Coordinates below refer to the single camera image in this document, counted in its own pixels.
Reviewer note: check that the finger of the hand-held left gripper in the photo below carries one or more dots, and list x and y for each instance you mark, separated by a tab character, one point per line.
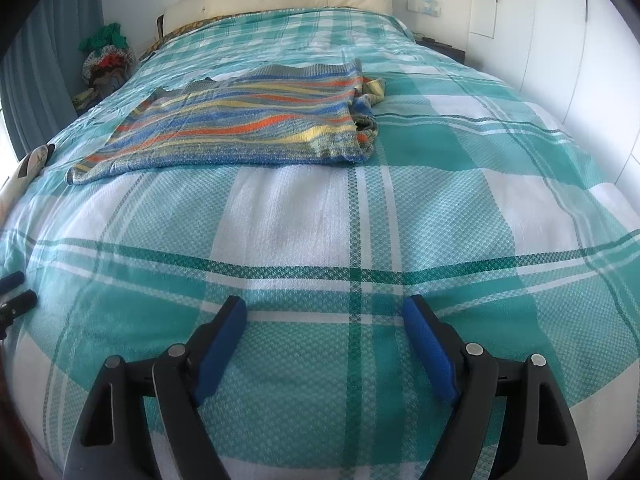
20	304
12	281

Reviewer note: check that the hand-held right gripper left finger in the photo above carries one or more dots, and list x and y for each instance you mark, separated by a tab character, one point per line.
220	350

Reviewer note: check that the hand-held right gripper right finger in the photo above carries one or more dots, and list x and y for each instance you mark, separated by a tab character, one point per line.
430	355

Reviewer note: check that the striped knit sweater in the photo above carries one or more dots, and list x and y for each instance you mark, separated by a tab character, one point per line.
240	120

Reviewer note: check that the pile of colourful clothes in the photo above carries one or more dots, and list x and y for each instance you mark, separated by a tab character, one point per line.
107	72

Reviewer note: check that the patterned cushion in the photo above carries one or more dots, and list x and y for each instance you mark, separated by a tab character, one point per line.
27	167

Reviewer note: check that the teal plaid blanket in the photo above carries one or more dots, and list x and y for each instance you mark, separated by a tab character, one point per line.
350	235

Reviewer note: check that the blue curtain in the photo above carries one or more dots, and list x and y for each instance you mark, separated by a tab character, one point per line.
45	50

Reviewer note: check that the green cloth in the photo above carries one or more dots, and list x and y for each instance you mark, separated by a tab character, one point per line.
105	37

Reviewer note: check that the yellow patterned sheet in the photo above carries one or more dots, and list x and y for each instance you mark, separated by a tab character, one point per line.
175	32

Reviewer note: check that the dark nightstand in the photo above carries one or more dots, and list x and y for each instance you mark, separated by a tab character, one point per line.
445	50

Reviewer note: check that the white wardrobe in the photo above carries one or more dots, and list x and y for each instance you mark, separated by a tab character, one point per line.
560	50

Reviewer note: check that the wall socket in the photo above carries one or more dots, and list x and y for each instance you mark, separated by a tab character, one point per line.
425	6

